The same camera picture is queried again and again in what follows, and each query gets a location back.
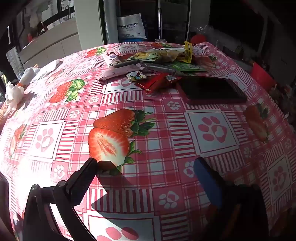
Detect white printed sack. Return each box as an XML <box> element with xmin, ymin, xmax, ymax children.
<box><xmin>116</xmin><ymin>13</ymin><xmax>148</xmax><ymax>42</ymax></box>

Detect white crumpled tissue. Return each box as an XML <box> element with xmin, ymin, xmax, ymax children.
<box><xmin>5</xmin><ymin>81</ymin><xmax>25</xmax><ymax>109</ymax></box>

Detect strawberry print tablecloth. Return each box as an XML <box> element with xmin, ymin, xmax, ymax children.
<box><xmin>0</xmin><ymin>42</ymin><xmax>296</xmax><ymax>241</ymax></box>

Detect white crumpled plastic bag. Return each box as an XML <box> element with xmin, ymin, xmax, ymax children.
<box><xmin>20</xmin><ymin>59</ymin><xmax>64</xmax><ymax>86</ymax></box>

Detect white cabinet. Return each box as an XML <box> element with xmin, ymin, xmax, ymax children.
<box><xmin>18</xmin><ymin>17</ymin><xmax>81</xmax><ymax>70</ymax></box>

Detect red plastic container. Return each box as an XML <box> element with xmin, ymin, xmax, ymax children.
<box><xmin>251</xmin><ymin>62</ymin><xmax>276</xmax><ymax>91</ymax></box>

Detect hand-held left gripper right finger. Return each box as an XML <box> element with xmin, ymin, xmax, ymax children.
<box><xmin>194</xmin><ymin>157</ymin><xmax>270</xmax><ymax>241</ymax></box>

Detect pile of mixed snack packets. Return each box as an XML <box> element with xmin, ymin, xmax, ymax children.
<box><xmin>99</xmin><ymin>41</ymin><xmax>208</xmax><ymax>92</ymax></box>

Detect metal mop handle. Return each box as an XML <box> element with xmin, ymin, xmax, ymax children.
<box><xmin>154</xmin><ymin>8</ymin><xmax>167</xmax><ymax>43</ymax></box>

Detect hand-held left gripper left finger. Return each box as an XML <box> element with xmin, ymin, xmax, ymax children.
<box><xmin>22</xmin><ymin>158</ymin><xmax>100</xmax><ymax>241</ymax></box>

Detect yellow stand-up packet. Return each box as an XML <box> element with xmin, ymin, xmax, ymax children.
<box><xmin>184</xmin><ymin>41</ymin><xmax>194</xmax><ymax>63</ymax></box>

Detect red round object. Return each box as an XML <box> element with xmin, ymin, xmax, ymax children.
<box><xmin>190</xmin><ymin>34</ymin><xmax>207</xmax><ymax>45</ymax></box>

